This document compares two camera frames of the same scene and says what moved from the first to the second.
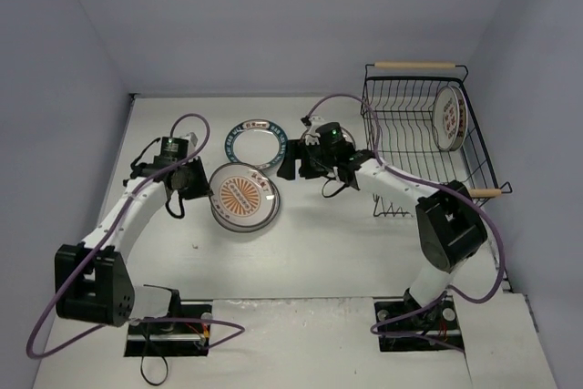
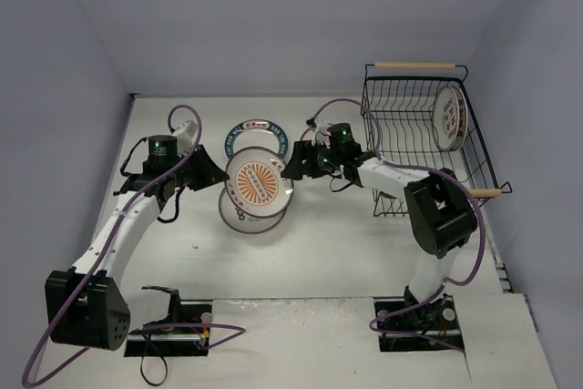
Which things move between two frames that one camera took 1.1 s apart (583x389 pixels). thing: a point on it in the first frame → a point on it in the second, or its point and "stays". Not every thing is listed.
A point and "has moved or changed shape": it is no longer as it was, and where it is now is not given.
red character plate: [251, 227] has moved or changed shape
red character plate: [463, 119] stays
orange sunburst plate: [243, 194] has moved or changed shape
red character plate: [445, 117] stays
